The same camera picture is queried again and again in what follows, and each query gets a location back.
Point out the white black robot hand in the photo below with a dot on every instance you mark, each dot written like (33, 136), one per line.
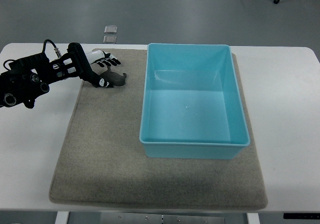
(103, 59)

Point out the brown hippo toy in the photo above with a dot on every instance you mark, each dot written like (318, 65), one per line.
(112, 78)

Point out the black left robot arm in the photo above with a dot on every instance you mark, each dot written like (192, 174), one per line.
(27, 78)

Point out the blue plastic box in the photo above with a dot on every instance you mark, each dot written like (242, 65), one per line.
(192, 106)

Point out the lower floor outlet plate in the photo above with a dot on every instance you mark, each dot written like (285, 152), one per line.
(109, 39)

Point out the grey felt mat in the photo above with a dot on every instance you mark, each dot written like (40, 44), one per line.
(103, 163)

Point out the black table control panel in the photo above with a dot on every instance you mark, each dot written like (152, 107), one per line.
(301, 216)

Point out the metal table frame bracket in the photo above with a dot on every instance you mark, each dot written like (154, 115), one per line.
(144, 218)

